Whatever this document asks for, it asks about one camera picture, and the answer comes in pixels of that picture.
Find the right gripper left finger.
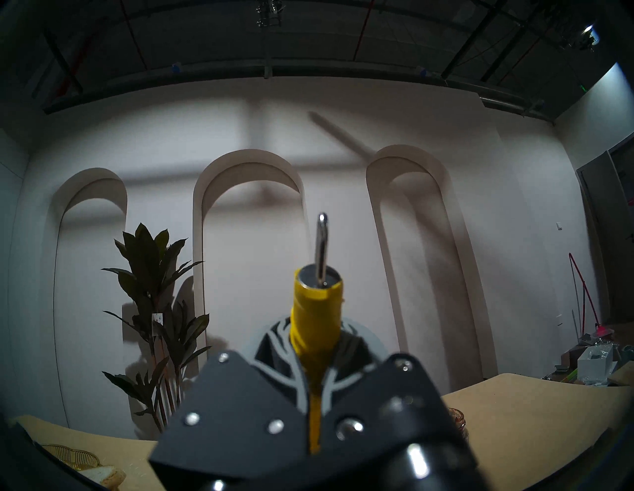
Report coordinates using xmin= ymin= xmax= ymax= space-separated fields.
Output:
xmin=148 ymin=317 xmax=316 ymax=491

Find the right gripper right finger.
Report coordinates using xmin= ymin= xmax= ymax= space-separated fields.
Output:
xmin=318 ymin=319 xmax=489 ymax=491

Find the yellow handled butter knife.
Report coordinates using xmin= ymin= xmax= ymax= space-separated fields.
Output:
xmin=290 ymin=213 xmax=345 ymax=455

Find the amber glass flower plate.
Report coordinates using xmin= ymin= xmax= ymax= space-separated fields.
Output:
xmin=42 ymin=444 xmax=102 ymax=471

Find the glass jam jar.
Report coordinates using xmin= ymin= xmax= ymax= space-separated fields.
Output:
xmin=447 ymin=407 xmax=470 ymax=442

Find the slice of bread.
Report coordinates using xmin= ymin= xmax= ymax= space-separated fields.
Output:
xmin=79 ymin=465 xmax=127 ymax=491

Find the tall potted plant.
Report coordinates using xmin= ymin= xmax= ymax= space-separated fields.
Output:
xmin=102 ymin=223 xmax=212 ymax=434

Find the white kitchen appliance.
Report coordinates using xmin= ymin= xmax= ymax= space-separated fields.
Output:
xmin=577 ymin=345 xmax=620 ymax=386

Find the metal ceiling fixture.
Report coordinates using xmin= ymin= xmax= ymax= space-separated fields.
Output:
xmin=255 ymin=0 xmax=285 ymax=28

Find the red handled broom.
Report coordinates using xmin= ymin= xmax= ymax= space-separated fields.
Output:
xmin=568 ymin=252 xmax=610 ymax=340

